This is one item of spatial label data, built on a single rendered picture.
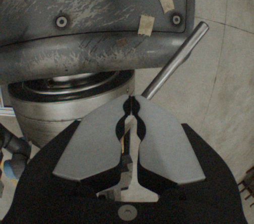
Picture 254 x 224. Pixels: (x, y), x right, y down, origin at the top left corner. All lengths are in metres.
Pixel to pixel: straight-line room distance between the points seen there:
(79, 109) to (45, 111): 0.06
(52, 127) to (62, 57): 0.13
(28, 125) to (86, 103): 0.13
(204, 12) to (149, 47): 1.73
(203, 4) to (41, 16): 1.83
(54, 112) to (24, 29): 0.14
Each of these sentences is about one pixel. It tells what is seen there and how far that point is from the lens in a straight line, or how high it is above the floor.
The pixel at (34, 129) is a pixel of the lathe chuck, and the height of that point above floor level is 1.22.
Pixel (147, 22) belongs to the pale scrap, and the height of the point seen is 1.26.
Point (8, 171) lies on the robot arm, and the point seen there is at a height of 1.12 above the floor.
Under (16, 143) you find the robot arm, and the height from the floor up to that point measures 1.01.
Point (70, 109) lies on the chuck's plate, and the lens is 0.26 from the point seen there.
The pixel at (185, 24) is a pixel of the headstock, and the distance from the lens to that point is 0.25.
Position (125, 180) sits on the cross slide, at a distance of 0.95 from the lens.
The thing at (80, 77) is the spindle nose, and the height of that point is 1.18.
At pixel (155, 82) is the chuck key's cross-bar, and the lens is 0.17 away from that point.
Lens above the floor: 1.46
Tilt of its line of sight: 59 degrees down
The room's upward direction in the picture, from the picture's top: 150 degrees clockwise
